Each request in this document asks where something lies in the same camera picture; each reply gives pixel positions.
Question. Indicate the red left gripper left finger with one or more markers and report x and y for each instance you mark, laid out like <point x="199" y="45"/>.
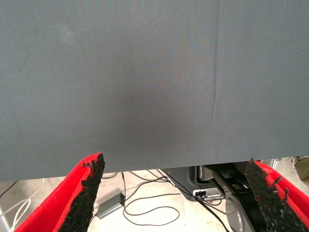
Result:
<point x="60" y="207"/>

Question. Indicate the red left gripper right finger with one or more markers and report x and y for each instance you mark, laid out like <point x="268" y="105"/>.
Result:
<point x="277" y="207"/>

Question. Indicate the grey robot base cover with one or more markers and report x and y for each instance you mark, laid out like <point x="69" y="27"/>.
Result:
<point x="183" y="178"/>

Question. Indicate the olive cloth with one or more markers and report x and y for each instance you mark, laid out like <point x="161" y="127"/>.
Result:
<point x="303" y="166"/>

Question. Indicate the grey metal adapter box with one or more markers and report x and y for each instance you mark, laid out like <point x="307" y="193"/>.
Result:
<point x="109" y="209"/>

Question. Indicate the silver hub with white label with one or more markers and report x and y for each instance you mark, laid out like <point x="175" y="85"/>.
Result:
<point x="212" y="192"/>

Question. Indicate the dark grey table cloth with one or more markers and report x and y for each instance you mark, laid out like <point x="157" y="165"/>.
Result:
<point x="144" y="72"/>

